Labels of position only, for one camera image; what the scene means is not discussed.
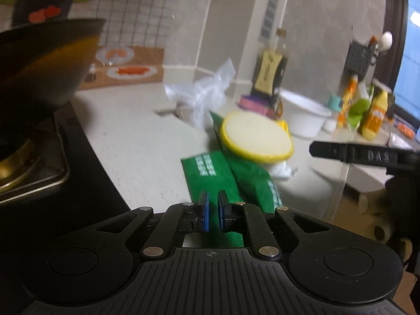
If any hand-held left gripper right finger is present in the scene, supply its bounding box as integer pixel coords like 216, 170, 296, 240
217, 190, 329, 261

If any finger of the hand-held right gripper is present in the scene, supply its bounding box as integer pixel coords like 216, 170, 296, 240
309, 140, 420, 171

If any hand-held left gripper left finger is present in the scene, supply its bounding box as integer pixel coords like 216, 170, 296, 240
95, 190, 211, 260

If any green packet with orange print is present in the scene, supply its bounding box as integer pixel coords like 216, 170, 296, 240
209, 111, 283, 215

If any white plastic bowl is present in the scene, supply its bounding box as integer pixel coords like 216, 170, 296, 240
279, 89, 333, 138

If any white tissue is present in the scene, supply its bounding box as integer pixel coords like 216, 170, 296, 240
266, 161, 297, 179

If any yellow round lid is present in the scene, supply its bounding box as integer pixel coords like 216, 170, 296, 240
220, 112, 294, 163

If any yellow detergent bottle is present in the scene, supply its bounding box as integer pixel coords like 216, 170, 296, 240
359, 88, 389, 141

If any green plastic bag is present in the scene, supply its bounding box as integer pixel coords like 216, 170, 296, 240
348, 82, 373, 130

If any orange brush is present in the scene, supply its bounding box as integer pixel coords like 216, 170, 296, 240
395, 123, 416, 138

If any salt shaker with teal lid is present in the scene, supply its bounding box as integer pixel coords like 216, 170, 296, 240
323, 94, 342, 132

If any dark grey utensil holder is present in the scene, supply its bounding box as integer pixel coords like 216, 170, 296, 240
348, 39, 378, 76

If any dark-framed window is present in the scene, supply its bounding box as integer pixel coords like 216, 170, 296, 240
384, 0, 420, 132

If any pink and purple sponge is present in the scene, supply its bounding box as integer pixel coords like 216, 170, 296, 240
239, 94, 283, 120

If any crumpled clear plastic bag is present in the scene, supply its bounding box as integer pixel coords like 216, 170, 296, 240
164, 58, 236, 128

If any white round-headed utensil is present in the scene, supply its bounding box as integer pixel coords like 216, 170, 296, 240
379, 31, 393, 53

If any soy sauce bottle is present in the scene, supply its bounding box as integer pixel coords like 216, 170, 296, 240
251, 29, 289, 97

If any black gas stove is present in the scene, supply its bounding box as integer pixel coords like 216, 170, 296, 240
0, 103, 132, 224

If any black wok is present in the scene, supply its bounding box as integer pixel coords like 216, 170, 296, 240
0, 18, 107, 112

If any white wall vent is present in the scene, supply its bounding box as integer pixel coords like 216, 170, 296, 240
261, 0, 284, 40

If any cartoon wall poster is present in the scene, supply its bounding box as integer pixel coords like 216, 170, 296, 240
0, 0, 165, 91

